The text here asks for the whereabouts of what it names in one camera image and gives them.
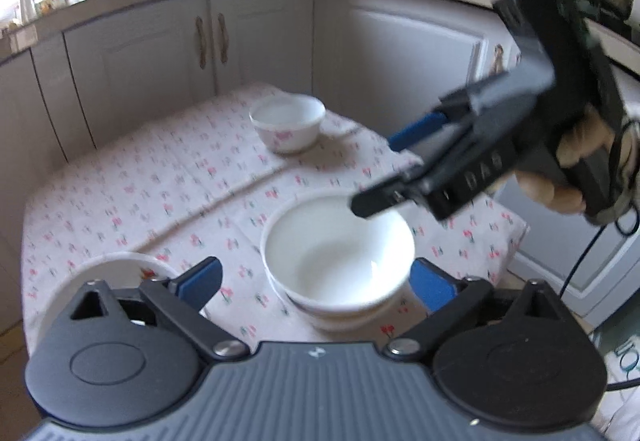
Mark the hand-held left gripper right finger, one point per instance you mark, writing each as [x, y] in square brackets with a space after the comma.
[432, 288]

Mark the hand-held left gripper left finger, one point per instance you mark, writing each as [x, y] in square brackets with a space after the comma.
[200, 285]

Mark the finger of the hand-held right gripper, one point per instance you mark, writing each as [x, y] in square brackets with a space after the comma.
[415, 132]
[380, 198]

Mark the white plate fruit print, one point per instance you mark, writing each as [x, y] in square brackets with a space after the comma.
[125, 266]

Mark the person's right hand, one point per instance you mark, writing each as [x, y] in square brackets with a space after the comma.
[587, 133]

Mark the picture sticker on cabinet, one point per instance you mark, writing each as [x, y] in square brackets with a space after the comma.
[497, 60]

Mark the cherry print tablecloth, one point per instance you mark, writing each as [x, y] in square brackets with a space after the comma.
[150, 181]

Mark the patterned floor mat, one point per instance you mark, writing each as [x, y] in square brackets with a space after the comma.
[622, 356]

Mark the white kitchen cabinet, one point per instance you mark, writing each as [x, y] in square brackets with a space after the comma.
[140, 71]

